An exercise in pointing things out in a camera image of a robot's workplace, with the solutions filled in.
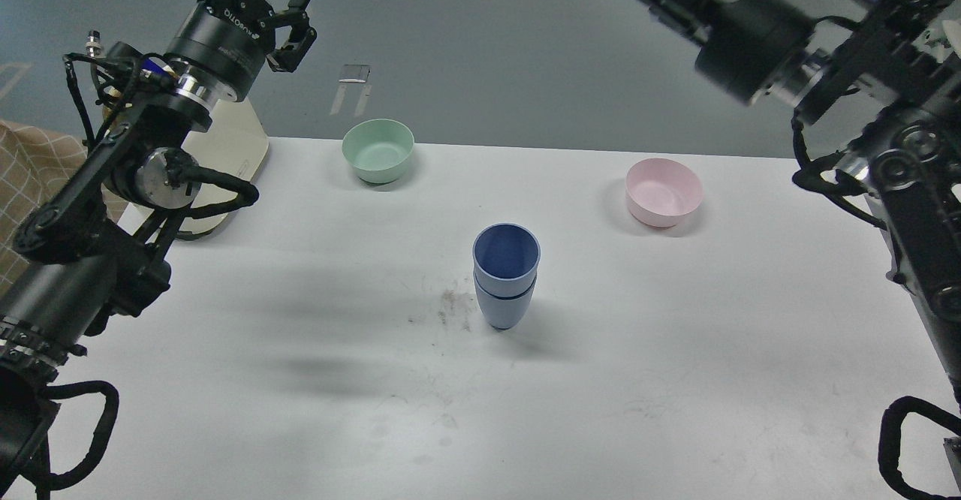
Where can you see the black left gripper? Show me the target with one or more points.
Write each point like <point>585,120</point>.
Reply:
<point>225,38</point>

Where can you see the blue cup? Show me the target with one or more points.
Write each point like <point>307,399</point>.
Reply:
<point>505,258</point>
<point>503,313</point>

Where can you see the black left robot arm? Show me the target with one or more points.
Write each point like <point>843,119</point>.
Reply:
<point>97,248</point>

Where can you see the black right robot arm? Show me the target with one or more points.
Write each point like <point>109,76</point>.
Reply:
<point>874,124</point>

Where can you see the cream toaster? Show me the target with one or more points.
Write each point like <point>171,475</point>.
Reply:
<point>236,144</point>

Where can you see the green bowl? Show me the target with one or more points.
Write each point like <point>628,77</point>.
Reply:
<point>379,150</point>

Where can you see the beige checkered cloth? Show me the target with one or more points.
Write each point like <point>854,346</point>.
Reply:
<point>35,164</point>

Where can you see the pink bowl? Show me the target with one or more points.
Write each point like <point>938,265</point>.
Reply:
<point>660,192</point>

